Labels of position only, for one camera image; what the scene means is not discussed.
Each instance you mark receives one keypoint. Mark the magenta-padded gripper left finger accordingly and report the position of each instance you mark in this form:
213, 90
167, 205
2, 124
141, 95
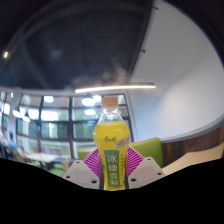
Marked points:
81, 175

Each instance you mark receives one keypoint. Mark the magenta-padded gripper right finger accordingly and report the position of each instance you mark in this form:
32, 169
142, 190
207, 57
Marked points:
146, 173

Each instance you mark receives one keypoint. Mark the yellow drink bottle green label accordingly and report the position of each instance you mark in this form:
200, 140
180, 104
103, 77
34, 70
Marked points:
111, 143

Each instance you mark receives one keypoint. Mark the group of wooden green-seat chairs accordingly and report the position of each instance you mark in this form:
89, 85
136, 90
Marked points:
58, 170

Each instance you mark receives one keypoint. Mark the green upholstered bench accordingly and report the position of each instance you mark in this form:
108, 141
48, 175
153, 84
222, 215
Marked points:
150, 148

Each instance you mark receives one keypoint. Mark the large dark-framed window front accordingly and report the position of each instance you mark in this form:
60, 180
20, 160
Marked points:
56, 130

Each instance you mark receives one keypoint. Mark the group of pendant ceiling lamps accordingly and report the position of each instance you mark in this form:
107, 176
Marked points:
88, 101

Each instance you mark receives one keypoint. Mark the long curved ceiling light strip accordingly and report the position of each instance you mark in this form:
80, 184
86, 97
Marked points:
115, 88

